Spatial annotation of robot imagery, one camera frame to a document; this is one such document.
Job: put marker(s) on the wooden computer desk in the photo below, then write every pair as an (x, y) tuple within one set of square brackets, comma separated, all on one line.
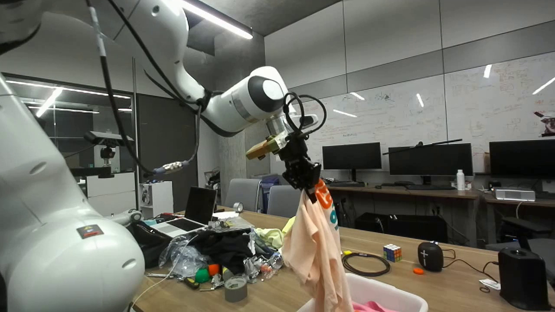
[(521, 203), (400, 193)]

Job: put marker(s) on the dark door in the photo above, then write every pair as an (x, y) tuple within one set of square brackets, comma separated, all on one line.
[(174, 139)]

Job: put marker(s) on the black cylinder speaker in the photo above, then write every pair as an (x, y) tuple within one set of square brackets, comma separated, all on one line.
[(523, 280)]

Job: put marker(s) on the black office chair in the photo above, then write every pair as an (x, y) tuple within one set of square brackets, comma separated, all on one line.
[(405, 228)]

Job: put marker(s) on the silver laptop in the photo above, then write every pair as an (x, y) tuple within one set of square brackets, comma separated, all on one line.
[(200, 205)]

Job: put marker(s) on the Rubik's cube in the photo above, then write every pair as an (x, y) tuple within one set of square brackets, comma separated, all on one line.
[(393, 252)]

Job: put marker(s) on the pink shirt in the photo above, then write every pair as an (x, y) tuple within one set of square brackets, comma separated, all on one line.
[(374, 307)]

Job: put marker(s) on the grey flat box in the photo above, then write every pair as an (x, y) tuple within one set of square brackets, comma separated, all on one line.
[(231, 224)]

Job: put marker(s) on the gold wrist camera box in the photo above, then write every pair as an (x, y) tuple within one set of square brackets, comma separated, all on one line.
[(266, 148)]

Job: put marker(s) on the grey office chair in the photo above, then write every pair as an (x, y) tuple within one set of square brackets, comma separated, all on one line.
[(245, 196), (283, 202)]

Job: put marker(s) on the peach shirt with orange print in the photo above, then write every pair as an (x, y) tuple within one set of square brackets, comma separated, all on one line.
[(315, 248)]

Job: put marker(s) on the ceiling light strip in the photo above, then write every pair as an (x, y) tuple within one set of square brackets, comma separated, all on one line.
[(219, 20)]

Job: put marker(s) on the dark office chair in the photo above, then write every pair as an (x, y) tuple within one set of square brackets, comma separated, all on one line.
[(530, 226)]

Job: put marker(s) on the white plastic basket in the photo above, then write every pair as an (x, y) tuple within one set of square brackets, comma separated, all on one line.
[(400, 295)]

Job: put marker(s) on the pale white cloth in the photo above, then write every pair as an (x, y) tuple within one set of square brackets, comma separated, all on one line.
[(270, 238)]

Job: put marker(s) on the yellow cloth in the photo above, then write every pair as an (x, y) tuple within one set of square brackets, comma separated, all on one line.
[(289, 226)]

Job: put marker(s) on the black computer monitor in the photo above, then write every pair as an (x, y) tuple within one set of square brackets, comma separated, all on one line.
[(431, 160), (523, 158), (351, 156)]

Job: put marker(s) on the small orange cap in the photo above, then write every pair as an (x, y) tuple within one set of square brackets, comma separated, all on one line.
[(419, 271)]

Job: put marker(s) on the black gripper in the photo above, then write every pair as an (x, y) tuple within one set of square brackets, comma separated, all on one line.
[(301, 162)]

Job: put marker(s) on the white plastic bottle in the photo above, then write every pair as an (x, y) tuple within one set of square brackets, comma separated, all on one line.
[(460, 182)]

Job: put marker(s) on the small green ball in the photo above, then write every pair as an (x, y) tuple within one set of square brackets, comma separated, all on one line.
[(202, 274)]

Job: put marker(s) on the small white adapter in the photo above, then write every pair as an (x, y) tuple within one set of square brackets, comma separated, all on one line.
[(490, 285)]

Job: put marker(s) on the clear plastic bag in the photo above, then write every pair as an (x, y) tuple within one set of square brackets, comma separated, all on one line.
[(185, 257)]

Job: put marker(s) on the black oval speaker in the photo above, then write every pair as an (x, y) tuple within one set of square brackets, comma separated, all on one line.
[(431, 257)]

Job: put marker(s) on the black camera on stand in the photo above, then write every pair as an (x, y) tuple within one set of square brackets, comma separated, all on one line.
[(107, 137)]

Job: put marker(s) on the black cloth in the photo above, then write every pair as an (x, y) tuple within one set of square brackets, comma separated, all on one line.
[(226, 248)]

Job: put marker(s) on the small silver ball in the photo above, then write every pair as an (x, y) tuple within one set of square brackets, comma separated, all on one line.
[(238, 207)]

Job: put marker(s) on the small orange ball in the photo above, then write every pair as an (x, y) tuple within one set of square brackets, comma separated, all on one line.
[(214, 269)]

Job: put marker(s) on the small white box cabinet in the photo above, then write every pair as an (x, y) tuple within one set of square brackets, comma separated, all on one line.
[(157, 200)]

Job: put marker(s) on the black bag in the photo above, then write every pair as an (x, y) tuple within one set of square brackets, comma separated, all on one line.
[(148, 243)]

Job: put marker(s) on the black keyboard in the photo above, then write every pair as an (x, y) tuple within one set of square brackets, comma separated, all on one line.
[(431, 186)]

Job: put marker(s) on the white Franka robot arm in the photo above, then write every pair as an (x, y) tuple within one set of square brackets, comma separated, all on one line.
[(58, 260)]

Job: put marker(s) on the white flat device box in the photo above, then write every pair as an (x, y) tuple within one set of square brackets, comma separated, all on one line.
[(514, 195)]

